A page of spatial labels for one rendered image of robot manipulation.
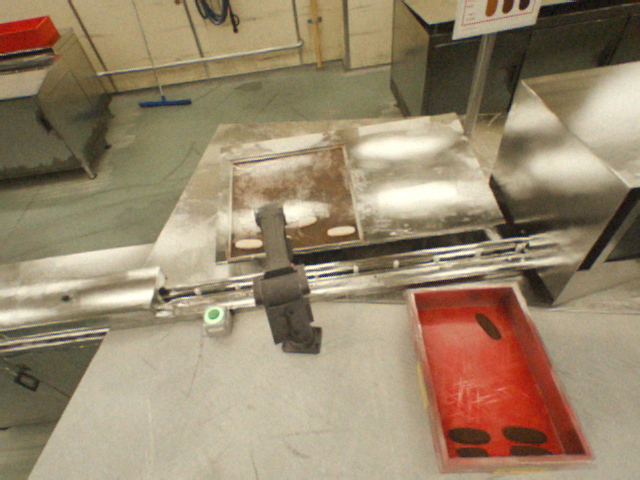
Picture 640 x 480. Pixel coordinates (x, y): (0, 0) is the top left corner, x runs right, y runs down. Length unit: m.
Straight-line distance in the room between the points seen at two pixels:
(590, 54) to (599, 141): 2.18
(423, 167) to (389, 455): 1.03
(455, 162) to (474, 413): 0.93
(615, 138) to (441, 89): 1.85
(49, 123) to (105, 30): 1.67
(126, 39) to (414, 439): 4.68
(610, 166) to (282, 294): 0.79
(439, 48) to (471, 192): 1.44
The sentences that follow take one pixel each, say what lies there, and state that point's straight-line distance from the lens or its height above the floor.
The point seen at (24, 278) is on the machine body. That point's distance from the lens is 1.90.
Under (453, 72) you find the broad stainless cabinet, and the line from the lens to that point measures 2.88.
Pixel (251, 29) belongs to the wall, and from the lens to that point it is 4.72.
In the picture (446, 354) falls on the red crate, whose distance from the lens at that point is 1.20.
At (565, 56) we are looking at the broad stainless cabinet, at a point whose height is 0.69.
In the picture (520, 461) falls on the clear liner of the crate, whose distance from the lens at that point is 1.04.
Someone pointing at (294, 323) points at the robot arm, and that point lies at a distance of 0.73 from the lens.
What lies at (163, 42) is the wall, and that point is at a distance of 4.91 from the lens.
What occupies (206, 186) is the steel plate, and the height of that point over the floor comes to 0.82.
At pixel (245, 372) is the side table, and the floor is 0.82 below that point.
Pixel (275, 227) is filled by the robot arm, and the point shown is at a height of 1.25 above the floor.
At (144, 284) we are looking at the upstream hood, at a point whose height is 0.92.
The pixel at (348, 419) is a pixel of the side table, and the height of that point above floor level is 0.82.
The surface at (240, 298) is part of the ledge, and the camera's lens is 1.30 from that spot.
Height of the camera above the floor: 1.89
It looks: 48 degrees down
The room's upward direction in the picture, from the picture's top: 9 degrees counter-clockwise
